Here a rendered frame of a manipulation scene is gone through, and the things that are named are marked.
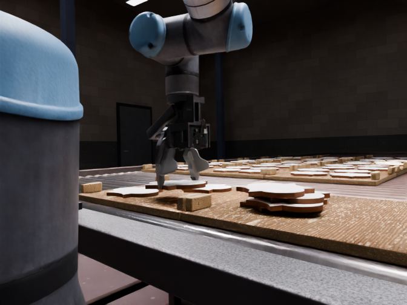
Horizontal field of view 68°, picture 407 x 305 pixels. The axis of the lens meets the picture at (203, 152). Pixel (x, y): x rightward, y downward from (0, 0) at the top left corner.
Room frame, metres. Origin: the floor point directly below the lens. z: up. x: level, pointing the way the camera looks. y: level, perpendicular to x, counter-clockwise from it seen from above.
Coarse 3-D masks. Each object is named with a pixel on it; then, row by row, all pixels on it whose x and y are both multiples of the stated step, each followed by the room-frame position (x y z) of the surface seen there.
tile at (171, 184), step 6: (174, 180) 0.76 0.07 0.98; (180, 180) 0.75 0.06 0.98; (186, 180) 0.74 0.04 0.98; (192, 180) 0.74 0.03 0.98; (198, 180) 0.73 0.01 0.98; (204, 180) 0.72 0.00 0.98; (150, 186) 0.68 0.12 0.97; (156, 186) 0.67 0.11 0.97; (168, 186) 0.63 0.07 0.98; (174, 186) 0.65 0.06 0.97; (180, 186) 0.64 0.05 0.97; (186, 186) 0.64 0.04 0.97; (192, 186) 0.64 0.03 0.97; (198, 186) 0.65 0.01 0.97; (204, 186) 0.67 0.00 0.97
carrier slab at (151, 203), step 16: (96, 192) 0.85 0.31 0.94; (160, 192) 0.83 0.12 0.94; (176, 192) 0.82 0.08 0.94; (192, 192) 0.81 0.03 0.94; (224, 192) 0.80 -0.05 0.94; (240, 192) 0.79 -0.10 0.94; (128, 208) 0.67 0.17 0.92; (144, 208) 0.64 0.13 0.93; (160, 208) 0.61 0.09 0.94; (176, 208) 0.60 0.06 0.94
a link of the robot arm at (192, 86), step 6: (168, 78) 0.67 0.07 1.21; (174, 78) 0.66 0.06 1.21; (180, 78) 0.65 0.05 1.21; (186, 78) 0.66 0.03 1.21; (192, 78) 0.66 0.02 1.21; (198, 78) 0.69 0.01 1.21; (168, 84) 0.67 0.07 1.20; (174, 84) 0.66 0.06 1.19; (180, 84) 0.65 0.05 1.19; (186, 84) 0.65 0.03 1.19; (192, 84) 0.66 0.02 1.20; (198, 84) 0.68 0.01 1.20; (168, 90) 0.67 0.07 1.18; (174, 90) 0.66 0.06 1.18; (180, 90) 0.65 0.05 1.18; (186, 90) 0.65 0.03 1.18; (192, 90) 0.66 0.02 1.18; (198, 90) 0.68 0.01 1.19
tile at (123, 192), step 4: (120, 188) 0.86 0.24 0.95; (124, 188) 0.85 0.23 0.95; (128, 188) 0.85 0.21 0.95; (132, 188) 0.85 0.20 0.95; (136, 188) 0.85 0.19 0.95; (140, 188) 0.85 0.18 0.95; (144, 188) 0.84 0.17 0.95; (108, 192) 0.79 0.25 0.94; (112, 192) 0.79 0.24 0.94; (116, 192) 0.78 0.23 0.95; (120, 192) 0.77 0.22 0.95; (124, 192) 0.77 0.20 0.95; (128, 192) 0.77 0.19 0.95; (132, 192) 0.77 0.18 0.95; (136, 192) 0.76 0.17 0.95; (140, 192) 0.76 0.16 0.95; (144, 192) 0.76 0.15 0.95; (148, 192) 0.76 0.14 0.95; (152, 192) 0.76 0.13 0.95; (156, 192) 0.78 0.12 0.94; (120, 196) 0.77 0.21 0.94; (124, 196) 0.74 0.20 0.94; (128, 196) 0.75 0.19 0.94; (132, 196) 0.76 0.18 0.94; (136, 196) 0.75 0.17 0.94; (140, 196) 0.75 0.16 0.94; (144, 196) 0.75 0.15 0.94; (148, 196) 0.76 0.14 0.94; (152, 196) 0.76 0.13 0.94
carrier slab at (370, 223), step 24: (192, 216) 0.55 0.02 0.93; (216, 216) 0.53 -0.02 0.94; (240, 216) 0.52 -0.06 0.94; (264, 216) 0.52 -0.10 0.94; (288, 216) 0.51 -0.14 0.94; (312, 216) 0.51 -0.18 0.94; (336, 216) 0.51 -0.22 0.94; (360, 216) 0.50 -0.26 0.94; (384, 216) 0.50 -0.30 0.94; (288, 240) 0.42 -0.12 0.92; (312, 240) 0.40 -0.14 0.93; (336, 240) 0.38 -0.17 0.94; (360, 240) 0.38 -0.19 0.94; (384, 240) 0.37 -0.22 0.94
